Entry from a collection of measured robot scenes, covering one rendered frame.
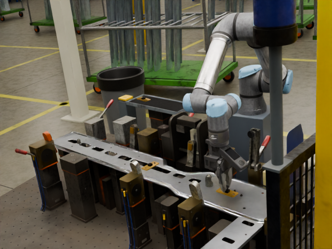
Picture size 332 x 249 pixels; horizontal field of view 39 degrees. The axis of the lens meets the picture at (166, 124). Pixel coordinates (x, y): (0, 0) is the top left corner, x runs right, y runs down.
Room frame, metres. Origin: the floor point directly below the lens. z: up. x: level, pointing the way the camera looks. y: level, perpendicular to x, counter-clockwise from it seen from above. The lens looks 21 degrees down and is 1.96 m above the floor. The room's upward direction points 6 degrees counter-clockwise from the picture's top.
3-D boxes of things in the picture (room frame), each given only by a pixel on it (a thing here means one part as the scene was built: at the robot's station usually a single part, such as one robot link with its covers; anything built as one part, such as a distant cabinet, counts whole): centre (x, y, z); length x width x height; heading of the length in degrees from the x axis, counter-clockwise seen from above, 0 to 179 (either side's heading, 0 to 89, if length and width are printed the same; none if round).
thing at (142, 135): (2.17, 0.09, 0.89); 0.12 x 0.08 x 0.38; 136
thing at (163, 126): (2.16, 0.01, 0.90); 0.05 x 0.05 x 0.40; 46
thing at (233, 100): (1.69, -0.23, 1.34); 0.11 x 0.11 x 0.08; 58
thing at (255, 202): (1.95, 0.11, 1.00); 1.38 x 0.22 x 0.02; 46
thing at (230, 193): (1.58, -0.21, 1.03); 0.08 x 0.04 x 0.01; 46
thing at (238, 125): (2.24, -0.44, 0.90); 0.20 x 0.20 x 0.40; 55
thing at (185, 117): (2.01, -0.12, 0.95); 0.18 x 0.13 x 0.49; 46
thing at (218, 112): (1.59, -0.19, 1.35); 0.09 x 0.08 x 0.11; 148
